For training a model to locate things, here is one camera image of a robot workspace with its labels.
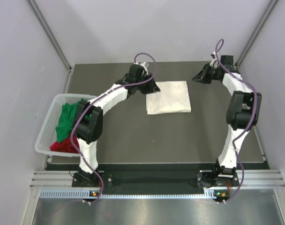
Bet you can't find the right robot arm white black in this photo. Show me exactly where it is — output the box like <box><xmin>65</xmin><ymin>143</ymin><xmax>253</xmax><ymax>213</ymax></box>
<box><xmin>192</xmin><ymin>52</ymin><xmax>262</xmax><ymax>186</ymax></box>

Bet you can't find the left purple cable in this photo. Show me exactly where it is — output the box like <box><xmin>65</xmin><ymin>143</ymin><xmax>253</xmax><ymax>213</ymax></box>
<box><xmin>70</xmin><ymin>52</ymin><xmax>157</xmax><ymax>202</ymax></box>

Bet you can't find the purple cable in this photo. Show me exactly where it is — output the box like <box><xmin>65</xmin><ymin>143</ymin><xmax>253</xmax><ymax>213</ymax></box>
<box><xmin>214</xmin><ymin>39</ymin><xmax>262</xmax><ymax>202</ymax></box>
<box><xmin>70</xmin><ymin>52</ymin><xmax>157</xmax><ymax>202</ymax></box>

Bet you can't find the left aluminium frame post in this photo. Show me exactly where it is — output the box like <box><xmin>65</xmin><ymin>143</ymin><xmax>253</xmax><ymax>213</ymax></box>
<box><xmin>26</xmin><ymin>0</ymin><xmax>72</xmax><ymax>71</ymax></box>

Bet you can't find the grey slotted cable duct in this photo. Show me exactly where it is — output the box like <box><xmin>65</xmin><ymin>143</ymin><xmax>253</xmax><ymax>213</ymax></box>
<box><xmin>39</xmin><ymin>189</ymin><xmax>228</xmax><ymax>200</ymax></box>

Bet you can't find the red t shirt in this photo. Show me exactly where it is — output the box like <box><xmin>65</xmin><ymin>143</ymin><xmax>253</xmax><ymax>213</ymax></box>
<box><xmin>50</xmin><ymin>137</ymin><xmax>78</xmax><ymax>154</ymax></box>

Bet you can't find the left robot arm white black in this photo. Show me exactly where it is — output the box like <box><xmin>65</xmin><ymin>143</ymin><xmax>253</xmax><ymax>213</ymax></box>
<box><xmin>71</xmin><ymin>62</ymin><xmax>160</xmax><ymax>186</ymax></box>

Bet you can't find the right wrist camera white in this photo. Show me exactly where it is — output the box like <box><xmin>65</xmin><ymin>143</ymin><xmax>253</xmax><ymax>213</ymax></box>
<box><xmin>210</xmin><ymin>51</ymin><xmax>219</xmax><ymax>68</ymax></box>

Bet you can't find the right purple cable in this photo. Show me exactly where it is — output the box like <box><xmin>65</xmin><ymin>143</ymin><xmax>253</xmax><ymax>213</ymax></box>
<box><xmin>214</xmin><ymin>39</ymin><xmax>262</xmax><ymax>202</ymax></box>

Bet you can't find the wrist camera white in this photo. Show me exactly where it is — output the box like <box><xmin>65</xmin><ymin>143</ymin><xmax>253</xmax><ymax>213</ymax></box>
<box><xmin>210</xmin><ymin>51</ymin><xmax>219</xmax><ymax>68</ymax></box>
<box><xmin>139</xmin><ymin>62</ymin><xmax>149</xmax><ymax>75</ymax></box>

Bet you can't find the white plastic laundry basket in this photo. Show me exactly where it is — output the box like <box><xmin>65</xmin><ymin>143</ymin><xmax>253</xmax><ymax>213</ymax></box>
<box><xmin>35</xmin><ymin>93</ymin><xmax>96</xmax><ymax>157</ymax></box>

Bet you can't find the right aluminium frame post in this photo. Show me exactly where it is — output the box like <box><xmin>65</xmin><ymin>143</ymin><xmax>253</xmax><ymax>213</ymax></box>
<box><xmin>235</xmin><ymin>0</ymin><xmax>279</xmax><ymax>68</ymax></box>

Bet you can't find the white t shirt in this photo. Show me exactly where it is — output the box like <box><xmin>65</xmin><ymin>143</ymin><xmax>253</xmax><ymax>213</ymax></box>
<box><xmin>146</xmin><ymin>81</ymin><xmax>191</xmax><ymax>115</ymax></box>

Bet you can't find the green t shirt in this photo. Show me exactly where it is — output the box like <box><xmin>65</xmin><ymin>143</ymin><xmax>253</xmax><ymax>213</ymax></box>
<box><xmin>56</xmin><ymin>101</ymin><xmax>80</xmax><ymax>143</ymax></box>

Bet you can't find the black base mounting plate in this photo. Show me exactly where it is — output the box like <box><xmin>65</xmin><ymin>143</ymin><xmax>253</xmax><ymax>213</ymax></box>
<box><xmin>45</xmin><ymin>154</ymin><xmax>239</xmax><ymax>195</ymax></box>

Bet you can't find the aluminium frame post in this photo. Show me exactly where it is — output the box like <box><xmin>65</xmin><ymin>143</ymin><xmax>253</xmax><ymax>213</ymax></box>
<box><xmin>235</xmin><ymin>0</ymin><xmax>279</xmax><ymax>68</ymax></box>
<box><xmin>26</xmin><ymin>0</ymin><xmax>72</xmax><ymax>71</ymax></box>

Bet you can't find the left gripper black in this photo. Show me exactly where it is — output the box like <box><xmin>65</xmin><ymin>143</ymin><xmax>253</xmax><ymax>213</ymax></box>
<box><xmin>135</xmin><ymin>73</ymin><xmax>159</xmax><ymax>95</ymax></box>

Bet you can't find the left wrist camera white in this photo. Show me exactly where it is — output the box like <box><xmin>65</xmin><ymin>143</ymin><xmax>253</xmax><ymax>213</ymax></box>
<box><xmin>139</xmin><ymin>62</ymin><xmax>149</xmax><ymax>75</ymax></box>

